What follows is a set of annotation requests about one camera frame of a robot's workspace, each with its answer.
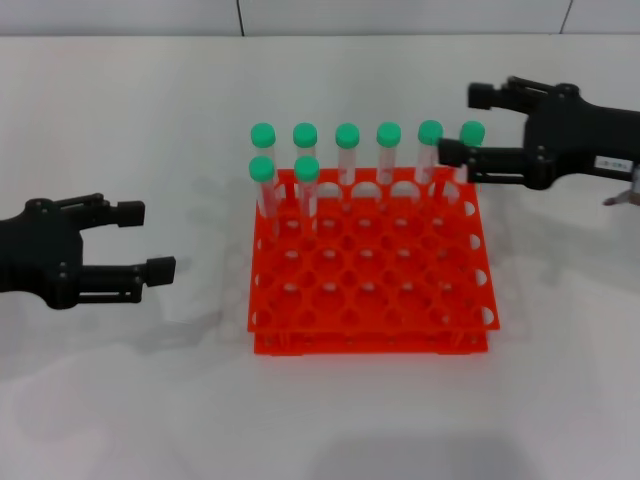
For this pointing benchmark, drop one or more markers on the clear test tube green cap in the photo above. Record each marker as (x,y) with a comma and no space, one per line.
(389,133)
(305,134)
(347,135)
(263,135)
(474,131)
(430,131)
(261,168)
(307,168)

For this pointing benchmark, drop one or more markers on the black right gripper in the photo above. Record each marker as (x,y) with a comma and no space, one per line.
(580,135)

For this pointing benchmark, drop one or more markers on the orange plastic test tube rack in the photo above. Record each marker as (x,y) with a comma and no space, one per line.
(375,280)

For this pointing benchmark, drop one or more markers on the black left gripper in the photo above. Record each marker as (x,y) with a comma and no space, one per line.
(35,250)

